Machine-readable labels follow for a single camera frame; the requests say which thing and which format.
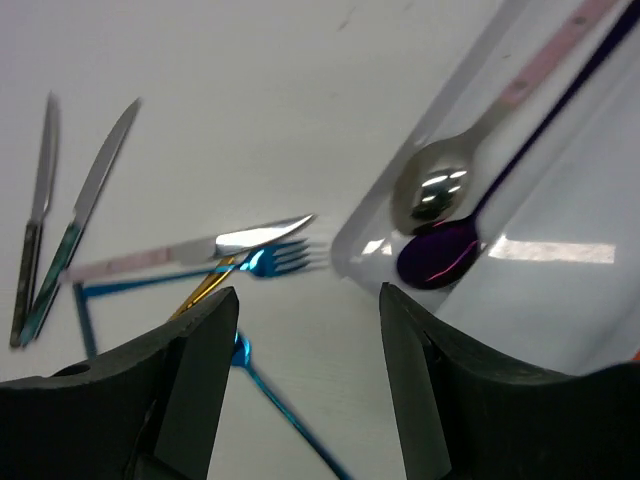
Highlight purple spoon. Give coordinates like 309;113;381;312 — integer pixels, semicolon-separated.
396;1;639;290

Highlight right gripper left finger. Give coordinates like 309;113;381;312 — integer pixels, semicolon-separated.
1;287;239;479

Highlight silver knife dark handle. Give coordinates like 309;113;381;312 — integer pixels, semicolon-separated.
9;92;60;349

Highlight silver spoon pink handle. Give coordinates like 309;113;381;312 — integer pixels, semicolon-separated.
390;0;616;235

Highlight blue fork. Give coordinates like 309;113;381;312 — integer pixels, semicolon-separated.
214;237;331;279
231;330;353;480

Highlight white divided utensil tray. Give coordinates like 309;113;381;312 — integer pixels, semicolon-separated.
331;1;639;374

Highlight silver knife teal handle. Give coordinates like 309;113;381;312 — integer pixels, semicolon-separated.
18;97;142;347

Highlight gold fork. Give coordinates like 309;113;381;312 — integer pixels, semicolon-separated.
169;256;235;321

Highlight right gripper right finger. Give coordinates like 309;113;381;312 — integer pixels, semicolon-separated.
379;283;639;479

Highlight silver knife pink handle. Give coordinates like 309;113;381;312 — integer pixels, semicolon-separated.
59;214;316;284

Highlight blue chopstick horizontal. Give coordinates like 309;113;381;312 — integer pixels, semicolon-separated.
72;266;230;298

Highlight blue chopstick diagonal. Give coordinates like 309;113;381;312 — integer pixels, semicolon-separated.
72;283;98;359

